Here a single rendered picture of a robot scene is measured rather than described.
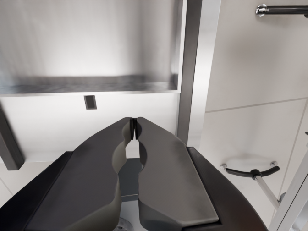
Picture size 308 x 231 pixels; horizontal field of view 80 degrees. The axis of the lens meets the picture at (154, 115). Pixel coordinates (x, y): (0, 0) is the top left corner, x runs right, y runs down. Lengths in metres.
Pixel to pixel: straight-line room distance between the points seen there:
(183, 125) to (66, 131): 0.19
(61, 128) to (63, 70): 0.10
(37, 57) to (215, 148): 1.43
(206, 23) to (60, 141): 0.29
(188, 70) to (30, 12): 0.20
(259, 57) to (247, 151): 0.76
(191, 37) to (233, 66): 1.06
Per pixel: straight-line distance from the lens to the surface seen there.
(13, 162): 0.39
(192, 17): 0.25
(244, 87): 1.39
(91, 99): 0.30
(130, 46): 0.26
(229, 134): 1.54
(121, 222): 0.65
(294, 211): 1.43
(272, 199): 1.61
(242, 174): 1.70
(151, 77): 0.27
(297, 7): 1.28
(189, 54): 0.25
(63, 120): 0.33
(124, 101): 0.29
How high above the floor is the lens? 1.14
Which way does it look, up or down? 61 degrees down
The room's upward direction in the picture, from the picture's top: 173 degrees clockwise
